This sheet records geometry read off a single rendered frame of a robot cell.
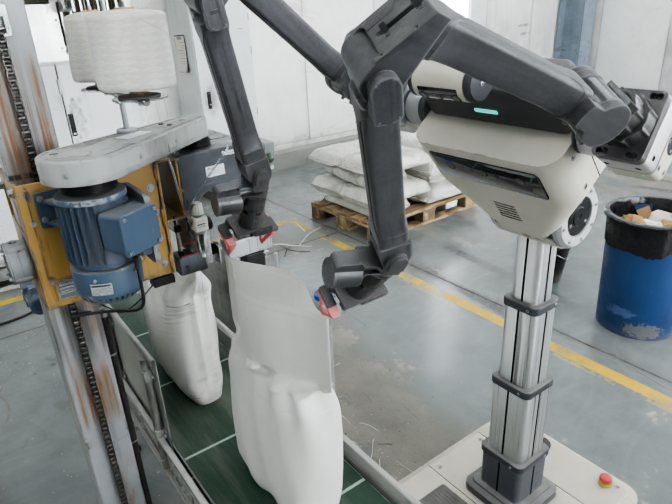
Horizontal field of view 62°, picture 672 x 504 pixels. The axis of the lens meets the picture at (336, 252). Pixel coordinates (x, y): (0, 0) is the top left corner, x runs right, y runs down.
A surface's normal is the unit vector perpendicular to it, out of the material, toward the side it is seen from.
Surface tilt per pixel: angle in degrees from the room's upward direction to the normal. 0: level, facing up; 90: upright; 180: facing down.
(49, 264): 90
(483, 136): 40
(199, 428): 0
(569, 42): 90
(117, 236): 90
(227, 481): 0
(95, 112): 90
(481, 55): 116
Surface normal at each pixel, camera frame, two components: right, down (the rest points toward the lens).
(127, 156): 0.97, 0.07
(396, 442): -0.04, -0.91
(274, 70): 0.60, 0.30
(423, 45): 0.29, 0.77
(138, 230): 0.88, 0.15
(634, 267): -0.69, 0.36
